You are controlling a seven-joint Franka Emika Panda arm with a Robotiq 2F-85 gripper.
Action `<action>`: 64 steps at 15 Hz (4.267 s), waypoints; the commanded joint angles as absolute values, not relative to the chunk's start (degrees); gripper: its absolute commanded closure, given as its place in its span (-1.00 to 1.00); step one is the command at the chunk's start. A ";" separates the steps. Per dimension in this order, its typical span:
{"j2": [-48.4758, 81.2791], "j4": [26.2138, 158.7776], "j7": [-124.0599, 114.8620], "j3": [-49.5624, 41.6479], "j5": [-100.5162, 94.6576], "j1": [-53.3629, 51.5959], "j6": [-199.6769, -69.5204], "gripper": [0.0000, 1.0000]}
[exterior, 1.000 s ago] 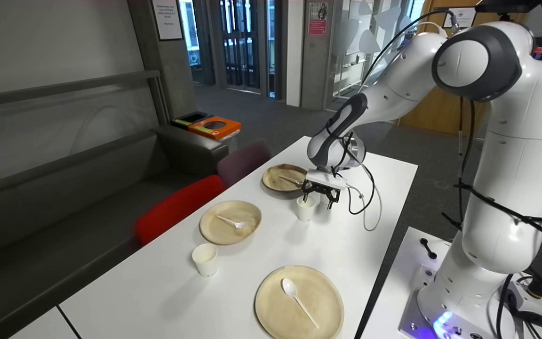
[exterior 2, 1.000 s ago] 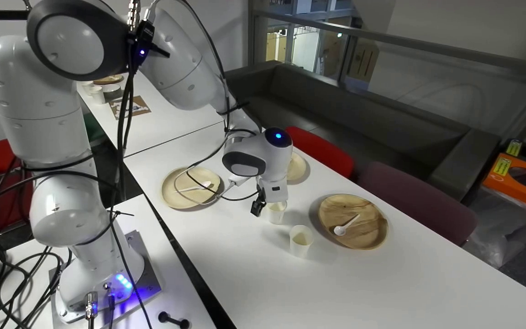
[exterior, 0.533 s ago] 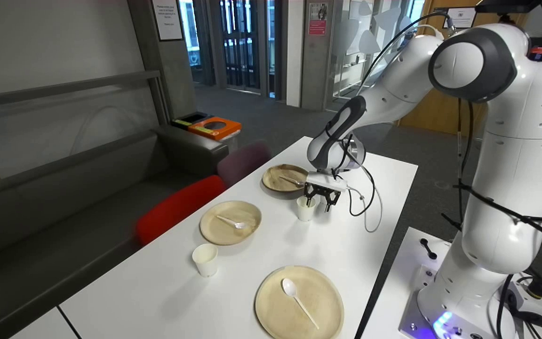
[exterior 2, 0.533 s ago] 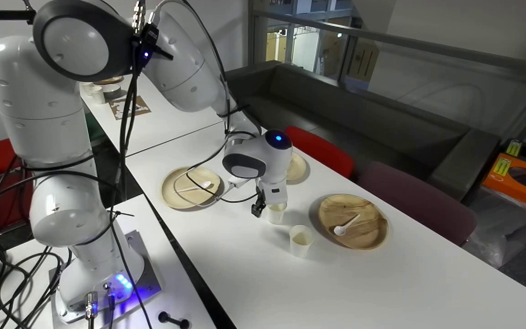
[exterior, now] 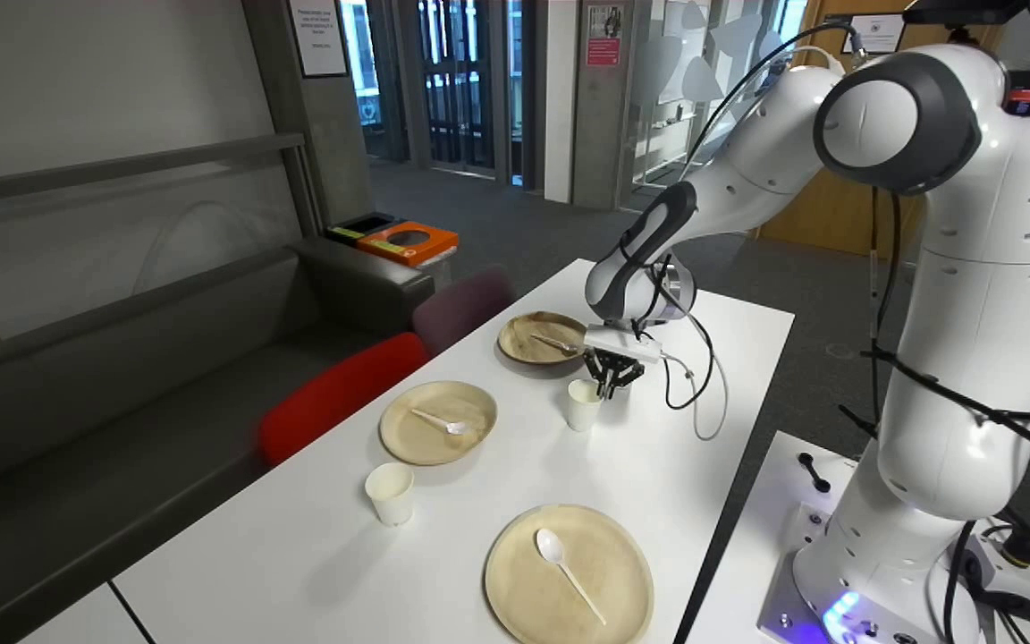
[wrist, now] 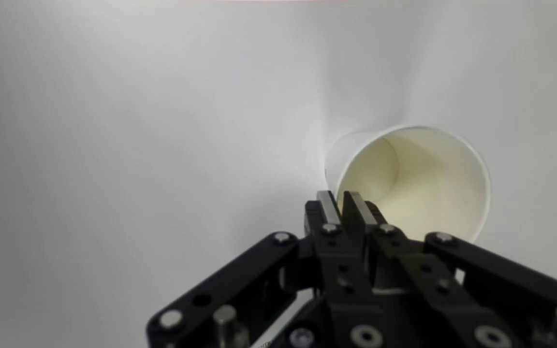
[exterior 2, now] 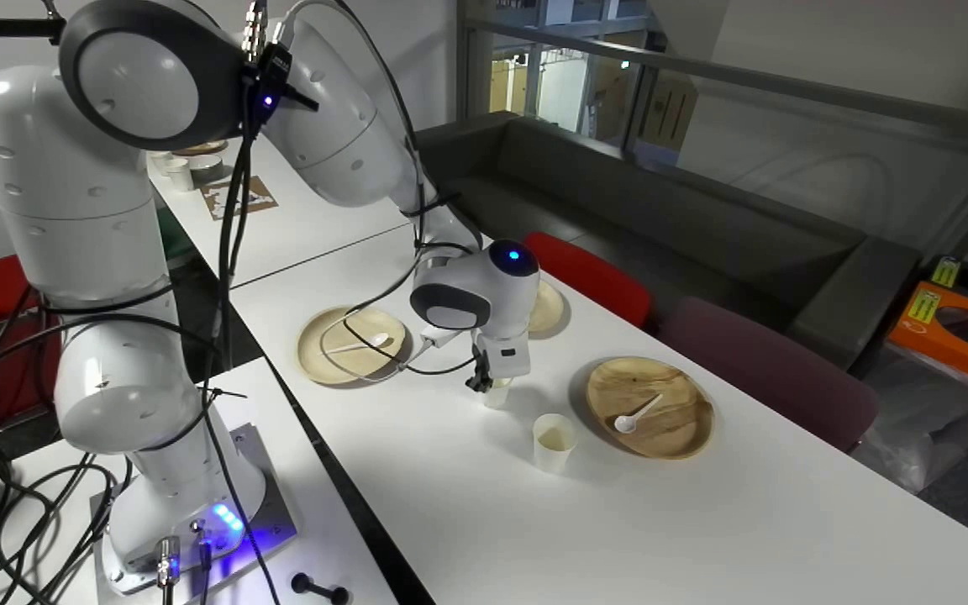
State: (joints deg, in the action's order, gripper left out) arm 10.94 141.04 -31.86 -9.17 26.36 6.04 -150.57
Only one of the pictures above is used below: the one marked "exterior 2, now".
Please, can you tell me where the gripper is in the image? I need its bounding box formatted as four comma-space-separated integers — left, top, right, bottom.
466, 329, 533, 394

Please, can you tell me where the wooden plate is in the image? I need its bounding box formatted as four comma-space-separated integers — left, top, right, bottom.
297, 306, 408, 387
529, 279, 567, 335
586, 357, 716, 461

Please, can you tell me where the white plastic spoon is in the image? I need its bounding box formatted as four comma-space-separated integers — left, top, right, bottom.
322, 333, 391, 355
614, 393, 665, 435

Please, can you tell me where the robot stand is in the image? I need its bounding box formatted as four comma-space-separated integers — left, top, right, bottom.
0, 357, 402, 605

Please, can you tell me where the white table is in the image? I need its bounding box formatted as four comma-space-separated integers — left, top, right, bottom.
146, 134, 414, 288

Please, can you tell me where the grey sofa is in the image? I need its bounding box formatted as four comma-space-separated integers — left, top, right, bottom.
414, 113, 923, 371

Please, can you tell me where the black dumbbell-shaped knob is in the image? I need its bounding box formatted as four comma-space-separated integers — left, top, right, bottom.
291, 572, 351, 605

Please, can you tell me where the maroon chair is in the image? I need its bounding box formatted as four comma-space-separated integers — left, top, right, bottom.
656, 296, 881, 455

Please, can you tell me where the brown paper marker sheet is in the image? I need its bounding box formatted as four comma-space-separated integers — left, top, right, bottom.
201, 176, 279, 222

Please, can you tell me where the window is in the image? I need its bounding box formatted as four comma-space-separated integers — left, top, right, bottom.
484, 0, 655, 142

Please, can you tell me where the cardboard box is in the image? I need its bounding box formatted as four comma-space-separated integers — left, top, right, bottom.
638, 71, 700, 153

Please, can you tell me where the stack of paper cups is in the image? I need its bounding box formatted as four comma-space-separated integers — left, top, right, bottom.
152, 151, 196, 193

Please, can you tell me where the glass railing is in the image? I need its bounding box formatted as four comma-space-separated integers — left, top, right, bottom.
459, 17, 968, 257

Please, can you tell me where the orange bin lid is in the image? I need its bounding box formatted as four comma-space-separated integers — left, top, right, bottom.
886, 281, 968, 397

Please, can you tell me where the clear plastic bag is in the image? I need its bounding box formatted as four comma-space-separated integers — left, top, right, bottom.
852, 351, 968, 494

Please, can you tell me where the bundle of black cables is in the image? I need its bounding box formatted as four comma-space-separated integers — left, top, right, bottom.
0, 458, 119, 605

